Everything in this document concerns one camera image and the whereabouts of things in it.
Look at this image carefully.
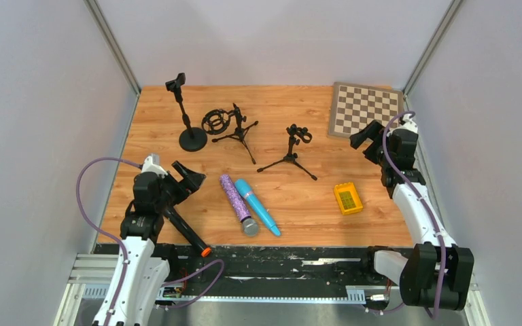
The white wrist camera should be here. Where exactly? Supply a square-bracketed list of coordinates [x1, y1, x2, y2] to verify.
[387, 111, 418, 134]
[141, 153, 169, 176]

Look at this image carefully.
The blue toy microphone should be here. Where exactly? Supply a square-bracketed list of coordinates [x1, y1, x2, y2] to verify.
[234, 179, 281, 236]

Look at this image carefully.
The yellow toy brick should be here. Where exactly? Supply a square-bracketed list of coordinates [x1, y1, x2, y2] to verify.
[334, 182, 364, 215]

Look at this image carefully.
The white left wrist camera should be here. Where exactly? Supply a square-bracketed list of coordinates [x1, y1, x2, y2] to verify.
[141, 153, 169, 176]

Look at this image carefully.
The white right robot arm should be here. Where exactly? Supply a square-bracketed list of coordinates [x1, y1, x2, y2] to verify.
[350, 120, 474, 310]

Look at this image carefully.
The round base microphone stand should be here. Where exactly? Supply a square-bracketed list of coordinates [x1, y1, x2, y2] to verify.
[165, 73, 207, 152]

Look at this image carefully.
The wooden chessboard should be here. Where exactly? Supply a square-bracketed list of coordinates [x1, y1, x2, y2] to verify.
[328, 82, 404, 139]

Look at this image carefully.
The tripod stand with shock mount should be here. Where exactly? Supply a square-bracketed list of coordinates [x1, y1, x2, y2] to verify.
[201, 103, 259, 164]

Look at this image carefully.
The black microphone orange ring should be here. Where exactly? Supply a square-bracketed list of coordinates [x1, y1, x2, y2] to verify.
[164, 206, 213, 259]

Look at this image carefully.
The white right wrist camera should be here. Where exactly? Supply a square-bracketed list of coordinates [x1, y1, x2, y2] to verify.
[387, 111, 418, 134]

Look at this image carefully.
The purple glitter microphone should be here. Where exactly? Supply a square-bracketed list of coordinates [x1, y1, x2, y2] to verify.
[220, 174, 259, 237]

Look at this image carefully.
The black tripod clip stand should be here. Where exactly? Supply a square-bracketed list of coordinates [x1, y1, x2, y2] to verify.
[257, 124, 317, 181]

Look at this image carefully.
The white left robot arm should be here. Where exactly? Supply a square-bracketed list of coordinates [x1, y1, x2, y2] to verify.
[92, 155, 212, 325]

